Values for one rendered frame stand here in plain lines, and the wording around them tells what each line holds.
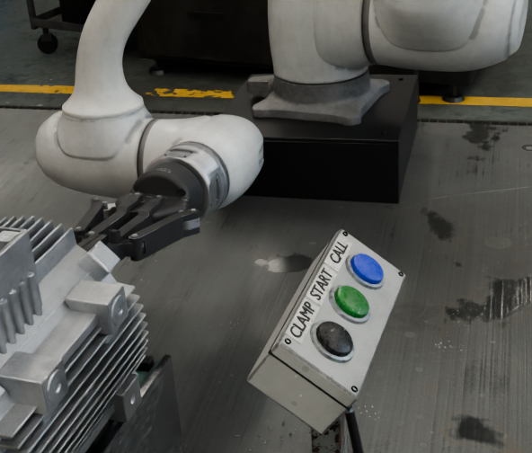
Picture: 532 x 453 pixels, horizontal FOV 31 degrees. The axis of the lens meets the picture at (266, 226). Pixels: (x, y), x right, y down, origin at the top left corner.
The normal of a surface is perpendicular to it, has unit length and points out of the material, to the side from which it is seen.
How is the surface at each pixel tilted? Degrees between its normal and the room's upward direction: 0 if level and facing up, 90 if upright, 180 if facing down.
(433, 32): 123
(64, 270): 32
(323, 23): 87
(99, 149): 75
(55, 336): 0
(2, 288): 90
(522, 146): 0
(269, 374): 90
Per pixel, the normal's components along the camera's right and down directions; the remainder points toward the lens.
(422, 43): -0.30, 0.88
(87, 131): -0.27, 0.29
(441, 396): -0.06, -0.87
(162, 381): 0.94, 0.11
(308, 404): -0.33, 0.47
